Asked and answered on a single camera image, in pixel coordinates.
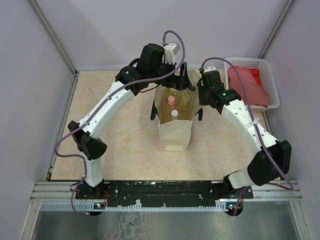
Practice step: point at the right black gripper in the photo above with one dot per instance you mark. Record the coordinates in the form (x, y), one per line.
(202, 101)

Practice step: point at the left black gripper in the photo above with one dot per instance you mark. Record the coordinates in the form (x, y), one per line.
(180, 82)

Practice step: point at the pink cap orange bottle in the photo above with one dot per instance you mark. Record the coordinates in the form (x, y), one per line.
(170, 103)

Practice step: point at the beige canvas bag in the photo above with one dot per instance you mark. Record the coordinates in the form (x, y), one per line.
(176, 135)

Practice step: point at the amber bottle white cap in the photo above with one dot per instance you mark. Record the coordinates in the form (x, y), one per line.
(173, 115)

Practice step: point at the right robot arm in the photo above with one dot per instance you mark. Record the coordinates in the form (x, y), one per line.
(271, 157)

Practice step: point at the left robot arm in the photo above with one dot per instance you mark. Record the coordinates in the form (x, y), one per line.
(156, 64)

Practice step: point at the pink red cloth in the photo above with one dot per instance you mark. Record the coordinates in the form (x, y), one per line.
(258, 96)

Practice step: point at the white plastic basket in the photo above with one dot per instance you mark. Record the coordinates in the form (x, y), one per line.
(266, 77)

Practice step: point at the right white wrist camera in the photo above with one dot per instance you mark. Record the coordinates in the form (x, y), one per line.
(207, 69)

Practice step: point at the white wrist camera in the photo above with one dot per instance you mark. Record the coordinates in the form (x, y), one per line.
(170, 51)
(207, 69)

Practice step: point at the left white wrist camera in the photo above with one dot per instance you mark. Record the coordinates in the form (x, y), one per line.
(170, 51)

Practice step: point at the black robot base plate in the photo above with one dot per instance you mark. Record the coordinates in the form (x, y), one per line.
(146, 195)

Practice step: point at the aluminium rail frame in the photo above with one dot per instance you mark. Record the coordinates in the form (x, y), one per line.
(56, 196)

